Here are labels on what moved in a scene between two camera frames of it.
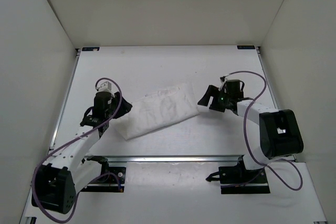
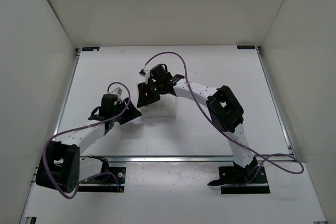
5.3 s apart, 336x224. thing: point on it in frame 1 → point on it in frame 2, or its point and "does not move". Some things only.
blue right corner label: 246,47 does not move
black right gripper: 212,91 → 145,99
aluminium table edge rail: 172,159 does not move
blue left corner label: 90,49 does not move
